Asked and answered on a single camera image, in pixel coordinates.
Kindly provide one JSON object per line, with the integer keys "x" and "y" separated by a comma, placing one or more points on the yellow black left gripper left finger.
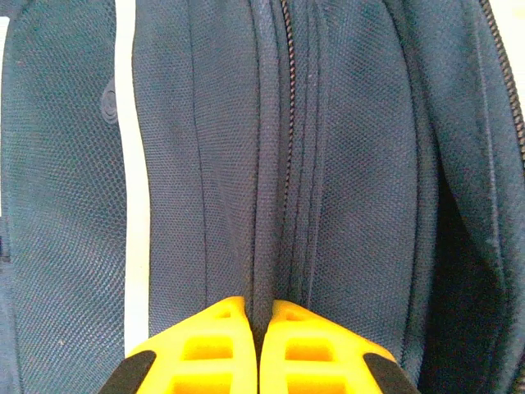
{"x": 213, "y": 353}

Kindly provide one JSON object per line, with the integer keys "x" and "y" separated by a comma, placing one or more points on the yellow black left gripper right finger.
{"x": 316, "y": 357}

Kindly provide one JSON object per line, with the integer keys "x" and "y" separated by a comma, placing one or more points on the navy blue backpack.
{"x": 348, "y": 164}

